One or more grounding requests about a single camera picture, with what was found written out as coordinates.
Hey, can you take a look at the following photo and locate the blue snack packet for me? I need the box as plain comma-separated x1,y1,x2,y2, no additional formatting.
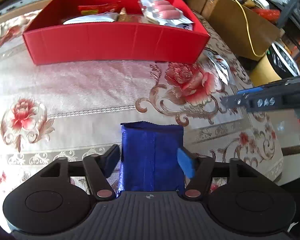
117,121,185,196

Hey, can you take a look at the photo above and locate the pink sausage packet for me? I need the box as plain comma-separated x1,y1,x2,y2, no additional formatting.
139,0,193,31

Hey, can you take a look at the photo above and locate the gold snack packet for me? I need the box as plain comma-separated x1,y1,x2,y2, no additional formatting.
117,8,143,23

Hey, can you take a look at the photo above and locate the white green snack packet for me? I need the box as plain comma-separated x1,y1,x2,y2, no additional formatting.
204,48,230,85

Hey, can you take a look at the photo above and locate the brown cardboard box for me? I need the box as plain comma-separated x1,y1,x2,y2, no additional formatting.
202,0,280,61

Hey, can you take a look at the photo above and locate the floral satin tablecloth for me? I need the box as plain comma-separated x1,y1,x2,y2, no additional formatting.
0,8,285,233

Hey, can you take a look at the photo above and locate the red cardboard box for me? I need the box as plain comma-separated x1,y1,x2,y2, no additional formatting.
23,0,210,65

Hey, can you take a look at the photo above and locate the white flat snack packet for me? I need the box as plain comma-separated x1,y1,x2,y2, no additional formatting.
63,12,119,25

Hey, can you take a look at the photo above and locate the red yellow snack packet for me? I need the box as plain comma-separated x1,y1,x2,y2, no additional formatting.
77,2,120,16

